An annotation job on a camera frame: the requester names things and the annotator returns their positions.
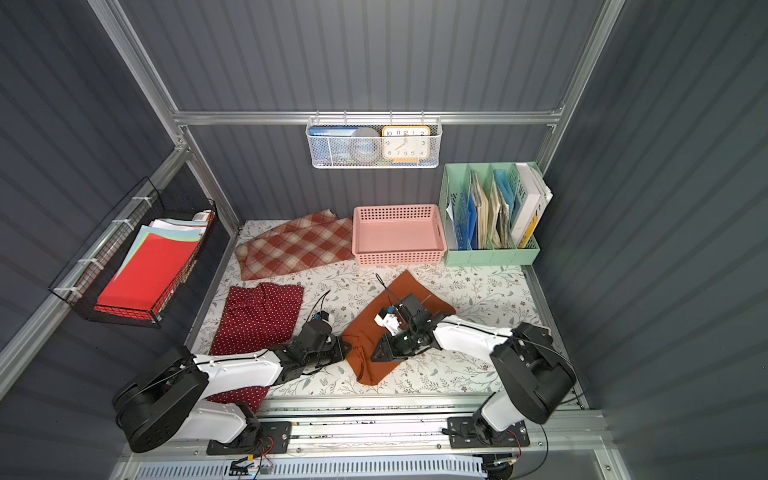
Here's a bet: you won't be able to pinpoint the white wire wall basket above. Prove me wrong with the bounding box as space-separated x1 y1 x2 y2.
305 114 443 169

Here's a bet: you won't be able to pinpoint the red paper stack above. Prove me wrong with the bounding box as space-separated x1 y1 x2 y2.
95 233 199 319

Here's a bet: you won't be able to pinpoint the mint green file organizer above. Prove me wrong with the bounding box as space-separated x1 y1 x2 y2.
438 162 540 267

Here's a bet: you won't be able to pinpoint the dark red polka-dot skirt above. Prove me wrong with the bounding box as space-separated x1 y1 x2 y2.
205 282 305 414

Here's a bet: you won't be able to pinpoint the red plaid skirt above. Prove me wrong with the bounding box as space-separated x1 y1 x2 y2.
234 210 354 281

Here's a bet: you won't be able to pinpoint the yellow alarm clock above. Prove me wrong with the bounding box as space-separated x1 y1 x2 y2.
381 125 431 164

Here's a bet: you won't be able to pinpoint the pink plastic basket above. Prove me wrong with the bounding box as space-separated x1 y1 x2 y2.
352 204 447 266

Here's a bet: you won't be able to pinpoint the blue box in basket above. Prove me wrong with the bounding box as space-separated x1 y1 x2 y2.
307 126 358 168

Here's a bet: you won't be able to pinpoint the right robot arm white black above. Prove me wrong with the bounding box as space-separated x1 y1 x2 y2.
371 295 577 449

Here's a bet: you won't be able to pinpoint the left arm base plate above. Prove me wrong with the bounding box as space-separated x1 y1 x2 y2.
206 422 293 456

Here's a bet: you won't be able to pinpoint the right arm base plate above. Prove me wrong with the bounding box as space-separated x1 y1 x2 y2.
441 416 530 449

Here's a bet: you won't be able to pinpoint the rust orange skirt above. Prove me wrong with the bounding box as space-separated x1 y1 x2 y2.
341 269 457 387

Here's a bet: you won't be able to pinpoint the blue folders in organizer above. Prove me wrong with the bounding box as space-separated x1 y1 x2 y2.
453 188 479 251

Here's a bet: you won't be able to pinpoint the white book in organizer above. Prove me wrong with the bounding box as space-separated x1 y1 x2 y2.
511 163 553 249

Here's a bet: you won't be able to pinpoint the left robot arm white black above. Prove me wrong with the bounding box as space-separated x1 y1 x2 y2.
112 319 352 455

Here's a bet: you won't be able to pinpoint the floral table mat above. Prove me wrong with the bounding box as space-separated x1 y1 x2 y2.
190 248 542 398

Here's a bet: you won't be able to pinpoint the black wire side basket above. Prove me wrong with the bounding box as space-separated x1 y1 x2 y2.
49 180 217 328

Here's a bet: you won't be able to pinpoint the grey tape roll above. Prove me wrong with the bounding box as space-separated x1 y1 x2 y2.
348 127 381 165

